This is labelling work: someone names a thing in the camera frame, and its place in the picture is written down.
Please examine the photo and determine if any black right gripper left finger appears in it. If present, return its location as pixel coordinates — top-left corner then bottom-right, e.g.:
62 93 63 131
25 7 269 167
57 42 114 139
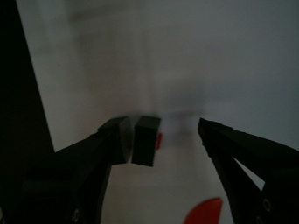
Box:
0 119 117 224

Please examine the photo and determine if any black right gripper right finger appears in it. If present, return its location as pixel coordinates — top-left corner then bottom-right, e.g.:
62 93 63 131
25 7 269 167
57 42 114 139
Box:
197 117 299 224

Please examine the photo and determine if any black sushi roll slice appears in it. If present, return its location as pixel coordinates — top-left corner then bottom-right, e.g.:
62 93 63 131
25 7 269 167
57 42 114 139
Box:
130 115 164 168

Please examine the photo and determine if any white cutting board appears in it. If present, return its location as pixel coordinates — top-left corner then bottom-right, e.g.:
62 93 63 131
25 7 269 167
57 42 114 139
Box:
14 0 299 224

